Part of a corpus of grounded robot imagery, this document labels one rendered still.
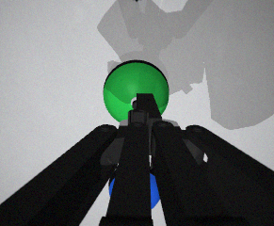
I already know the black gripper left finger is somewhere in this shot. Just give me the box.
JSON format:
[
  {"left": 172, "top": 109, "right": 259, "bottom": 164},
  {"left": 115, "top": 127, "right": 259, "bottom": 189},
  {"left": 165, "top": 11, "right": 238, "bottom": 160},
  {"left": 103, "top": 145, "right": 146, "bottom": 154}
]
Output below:
[{"left": 0, "top": 93, "right": 153, "bottom": 226}]

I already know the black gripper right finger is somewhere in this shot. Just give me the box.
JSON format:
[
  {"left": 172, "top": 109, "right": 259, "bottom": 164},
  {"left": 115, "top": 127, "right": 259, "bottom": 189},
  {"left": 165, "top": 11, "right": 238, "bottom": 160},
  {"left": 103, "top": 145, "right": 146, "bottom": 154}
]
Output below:
[{"left": 145, "top": 93, "right": 274, "bottom": 226}]

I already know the blue bell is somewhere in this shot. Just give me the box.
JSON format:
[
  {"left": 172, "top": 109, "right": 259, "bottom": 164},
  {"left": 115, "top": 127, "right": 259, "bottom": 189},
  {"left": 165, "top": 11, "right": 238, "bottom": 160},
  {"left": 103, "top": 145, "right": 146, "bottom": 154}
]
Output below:
[{"left": 108, "top": 166, "right": 160, "bottom": 209}]

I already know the green bell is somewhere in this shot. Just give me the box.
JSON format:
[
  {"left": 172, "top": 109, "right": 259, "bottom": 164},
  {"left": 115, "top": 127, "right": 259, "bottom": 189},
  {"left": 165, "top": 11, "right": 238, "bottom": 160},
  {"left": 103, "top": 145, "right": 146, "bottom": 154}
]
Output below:
[{"left": 104, "top": 60, "right": 169, "bottom": 122}]

